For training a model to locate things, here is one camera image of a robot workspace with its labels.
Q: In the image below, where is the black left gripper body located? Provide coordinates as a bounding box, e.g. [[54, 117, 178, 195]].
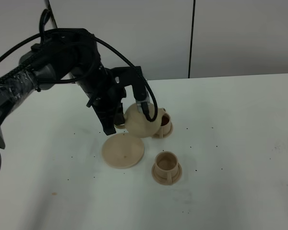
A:
[[40, 28, 128, 108]]

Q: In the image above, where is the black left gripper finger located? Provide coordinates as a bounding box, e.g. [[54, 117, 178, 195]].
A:
[[114, 103, 125, 126], [92, 100, 116, 135]]

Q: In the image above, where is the beige teapot with lid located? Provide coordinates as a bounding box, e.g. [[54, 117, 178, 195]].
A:
[[115, 103, 166, 138]]

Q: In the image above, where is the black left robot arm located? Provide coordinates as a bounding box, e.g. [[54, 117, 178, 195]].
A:
[[0, 28, 126, 168]]

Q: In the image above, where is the round beige teapot saucer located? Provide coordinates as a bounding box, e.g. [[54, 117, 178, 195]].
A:
[[101, 133, 144, 169]]

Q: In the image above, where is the beige teacup far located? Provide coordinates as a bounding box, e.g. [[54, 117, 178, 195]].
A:
[[152, 113, 173, 138]]

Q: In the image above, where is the beige teacup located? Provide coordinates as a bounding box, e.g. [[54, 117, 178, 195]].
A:
[[151, 151, 182, 185], [152, 113, 173, 138]]

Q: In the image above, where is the beige teacup near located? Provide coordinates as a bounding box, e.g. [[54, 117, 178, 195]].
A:
[[151, 151, 182, 185]]

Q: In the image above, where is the black braided camera cable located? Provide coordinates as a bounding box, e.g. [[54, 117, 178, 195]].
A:
[[0, 8, 158, 124]]

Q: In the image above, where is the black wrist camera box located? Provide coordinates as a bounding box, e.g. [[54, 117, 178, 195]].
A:
[[110, 66, 150, 105]]

